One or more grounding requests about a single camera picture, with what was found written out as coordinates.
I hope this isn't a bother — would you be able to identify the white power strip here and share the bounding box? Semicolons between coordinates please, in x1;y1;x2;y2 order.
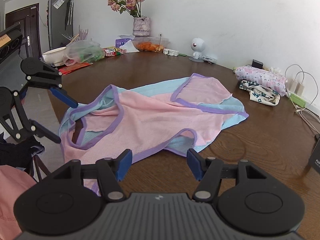
286;91;306;108

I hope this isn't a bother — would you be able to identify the white robot figurine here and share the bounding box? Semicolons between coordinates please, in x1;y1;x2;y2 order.
189;37;206;63

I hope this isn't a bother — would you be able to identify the white usb charger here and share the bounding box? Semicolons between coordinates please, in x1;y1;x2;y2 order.
288;79;298;93
295;82;305;96

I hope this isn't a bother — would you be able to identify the green sponge pack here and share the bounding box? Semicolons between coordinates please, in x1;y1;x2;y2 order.
290;93;306;108

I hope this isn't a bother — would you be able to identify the folded cream teal-flower cloth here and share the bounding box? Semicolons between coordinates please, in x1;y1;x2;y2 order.
239;80;280;106

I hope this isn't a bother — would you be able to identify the clear box of orange fruit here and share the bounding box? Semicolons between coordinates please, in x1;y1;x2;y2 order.
132;36;170;53

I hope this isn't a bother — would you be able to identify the pink blue mesh garment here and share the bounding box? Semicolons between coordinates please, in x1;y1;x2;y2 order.
59;73;248;164

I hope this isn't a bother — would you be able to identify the purple tissue pack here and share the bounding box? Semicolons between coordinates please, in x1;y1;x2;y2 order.
115;35;139;53

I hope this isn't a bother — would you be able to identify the white usb charger left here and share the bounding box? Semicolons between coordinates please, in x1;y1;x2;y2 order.
288;79;298;93

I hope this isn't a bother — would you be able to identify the dark brown door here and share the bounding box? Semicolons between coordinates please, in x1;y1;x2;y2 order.
5;3;41;59

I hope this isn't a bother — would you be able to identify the clear plastic bag with greens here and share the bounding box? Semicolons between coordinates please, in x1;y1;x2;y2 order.
65;40;105;66

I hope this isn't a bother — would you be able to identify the red checkered snack pack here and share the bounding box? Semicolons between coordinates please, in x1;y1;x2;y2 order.
103;47;126;57

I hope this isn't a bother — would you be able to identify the black wireless charger stand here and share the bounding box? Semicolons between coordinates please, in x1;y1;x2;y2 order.
308;134;320;174

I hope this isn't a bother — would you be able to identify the small black box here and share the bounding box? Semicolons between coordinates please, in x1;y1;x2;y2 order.
251;59;264;69

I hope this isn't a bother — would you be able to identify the folded pink floral cloth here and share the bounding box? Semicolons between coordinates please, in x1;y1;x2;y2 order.
234;66;287;96

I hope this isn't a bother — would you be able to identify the white usb charger right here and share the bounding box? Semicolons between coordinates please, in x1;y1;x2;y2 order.
295;82;305;96

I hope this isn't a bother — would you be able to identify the grey refrigerator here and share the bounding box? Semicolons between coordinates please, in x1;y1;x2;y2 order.
47;0;74;50

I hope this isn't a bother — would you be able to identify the pink rose bouquet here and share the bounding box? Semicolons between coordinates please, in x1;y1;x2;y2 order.
107;0;145;18

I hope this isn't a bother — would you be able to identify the red paper packet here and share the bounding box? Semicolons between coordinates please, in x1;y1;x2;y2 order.
59;62;92;75

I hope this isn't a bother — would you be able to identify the white digital clock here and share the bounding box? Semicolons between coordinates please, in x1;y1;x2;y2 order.
202;55;217;64

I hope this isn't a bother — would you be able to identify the white bowl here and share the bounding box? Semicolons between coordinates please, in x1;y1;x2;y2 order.
42;47;67;64

